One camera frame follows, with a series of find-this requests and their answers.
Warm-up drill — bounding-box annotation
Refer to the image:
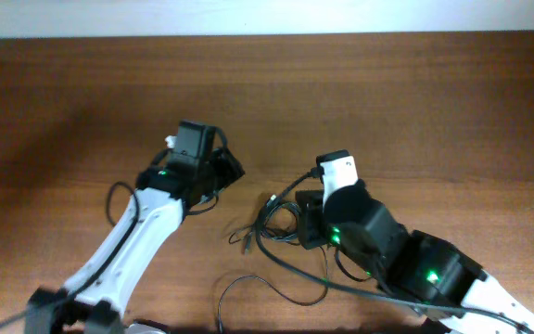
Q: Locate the long black usb cable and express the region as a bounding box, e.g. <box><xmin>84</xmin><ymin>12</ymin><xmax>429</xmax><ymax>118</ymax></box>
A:
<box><xmin>215</xmin><ymin>245</ymin><xmax>331</xmax><ymax>334</ymax></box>

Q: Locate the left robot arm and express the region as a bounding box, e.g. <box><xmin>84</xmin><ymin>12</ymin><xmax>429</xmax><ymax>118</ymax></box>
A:
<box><xmin>24</xmin><ymin>121</ymin><xmax>244</xmax><ymax>333</ymax></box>

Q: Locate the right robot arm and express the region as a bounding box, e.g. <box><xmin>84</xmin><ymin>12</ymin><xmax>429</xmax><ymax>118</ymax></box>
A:
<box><xmin>295</xmin><ymin>181</ymin><xmax>534</xmax><ymax>333</ymax></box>

